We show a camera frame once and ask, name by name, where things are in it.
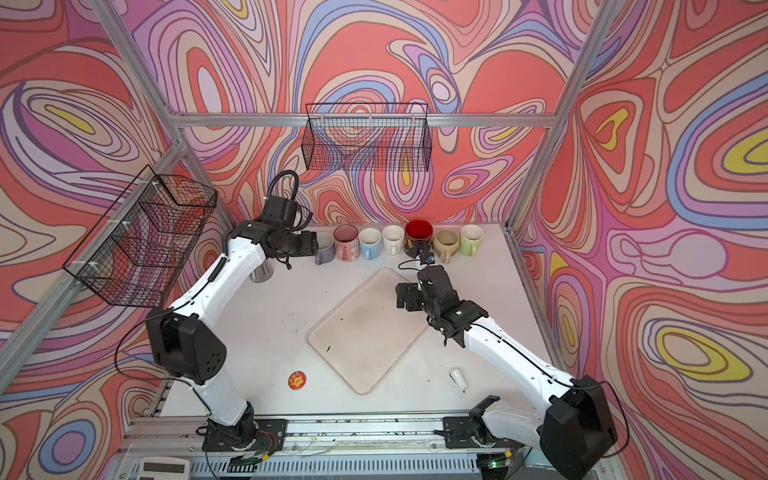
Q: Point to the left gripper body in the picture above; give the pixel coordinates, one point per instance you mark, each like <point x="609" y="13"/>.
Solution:
<point x="298" y="244"/>

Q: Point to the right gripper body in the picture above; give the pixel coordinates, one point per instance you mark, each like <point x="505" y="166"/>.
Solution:
<point x="416" y="300"/>

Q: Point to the purple mug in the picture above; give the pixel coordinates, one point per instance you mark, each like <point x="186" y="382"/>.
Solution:
<point x="326" y="251"/>

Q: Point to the cream round mug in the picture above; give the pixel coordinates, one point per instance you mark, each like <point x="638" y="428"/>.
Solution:
<point x="446" y="244"/>

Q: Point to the black mug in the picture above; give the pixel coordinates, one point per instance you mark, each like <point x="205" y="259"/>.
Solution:
<point x="418" y="236"/>

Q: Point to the light green mug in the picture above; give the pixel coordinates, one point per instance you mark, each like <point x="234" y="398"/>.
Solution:
<point x="471" y="237"/>

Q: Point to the white mug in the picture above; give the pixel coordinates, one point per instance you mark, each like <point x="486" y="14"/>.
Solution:
<point x="393" y="237"/>

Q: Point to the pink patterned mug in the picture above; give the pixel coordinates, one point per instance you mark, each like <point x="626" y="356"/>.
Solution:
<point x="346" y="243"/>

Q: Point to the light blue mug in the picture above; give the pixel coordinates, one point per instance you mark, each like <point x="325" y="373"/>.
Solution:
<point x="370" y="241"/>

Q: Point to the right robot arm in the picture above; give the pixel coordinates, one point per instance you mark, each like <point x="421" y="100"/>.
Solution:
<point x="572" y="426"/>

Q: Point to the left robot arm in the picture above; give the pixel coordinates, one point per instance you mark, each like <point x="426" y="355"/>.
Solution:
<point x="182" y="337"/>

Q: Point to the metal pen holder cup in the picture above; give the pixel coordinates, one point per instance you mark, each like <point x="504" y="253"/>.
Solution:
<point x="263" y="272"/>

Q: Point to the beige plastic tray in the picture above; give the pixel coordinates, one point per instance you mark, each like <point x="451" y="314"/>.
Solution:
<point x="364" y="336"/>

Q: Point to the small white object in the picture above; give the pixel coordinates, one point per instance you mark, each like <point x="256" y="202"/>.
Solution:
<point x="458" y="380"/>

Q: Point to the white device with display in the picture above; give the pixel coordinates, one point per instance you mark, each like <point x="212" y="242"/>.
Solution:
<point x="164" y="468"/>

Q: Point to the black wire basket back wall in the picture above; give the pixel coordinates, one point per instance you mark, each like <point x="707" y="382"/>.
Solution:
<point x="367" y="137"/>

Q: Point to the black wire basket wall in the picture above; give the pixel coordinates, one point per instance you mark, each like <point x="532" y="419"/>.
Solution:
<point x="146" y="245"/>
<point x="367" y="137"/>

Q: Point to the black wire basket left wall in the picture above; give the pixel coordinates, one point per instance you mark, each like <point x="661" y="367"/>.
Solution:
<point x="146" y="245"/>

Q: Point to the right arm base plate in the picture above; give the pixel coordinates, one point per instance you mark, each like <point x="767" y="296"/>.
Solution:
<point x="464" y="432"/>

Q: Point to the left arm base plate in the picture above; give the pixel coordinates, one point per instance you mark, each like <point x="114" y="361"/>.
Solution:
<point x="266" y="436"/>

